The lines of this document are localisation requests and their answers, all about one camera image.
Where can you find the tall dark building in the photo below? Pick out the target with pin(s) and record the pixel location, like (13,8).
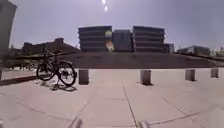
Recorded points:
(6,23)

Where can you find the robot's own part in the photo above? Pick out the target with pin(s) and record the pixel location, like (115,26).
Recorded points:
(76,123)
(144,125)

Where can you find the low pale building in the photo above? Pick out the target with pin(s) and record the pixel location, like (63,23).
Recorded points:
(195,50)

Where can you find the raised dark kerb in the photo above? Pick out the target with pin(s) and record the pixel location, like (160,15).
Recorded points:
(16,77)

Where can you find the row of stone bollards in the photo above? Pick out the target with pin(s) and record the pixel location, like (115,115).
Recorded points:
(145,77)

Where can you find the grey stone slab plaza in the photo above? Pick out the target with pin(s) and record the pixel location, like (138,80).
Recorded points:
(113,100)

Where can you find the low dark building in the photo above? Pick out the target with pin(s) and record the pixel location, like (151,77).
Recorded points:
(50,46)

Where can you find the black bicycle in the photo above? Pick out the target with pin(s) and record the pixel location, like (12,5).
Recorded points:
(55,69)

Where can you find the wide layered grey building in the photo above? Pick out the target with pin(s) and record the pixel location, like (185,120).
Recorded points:
(123,40)

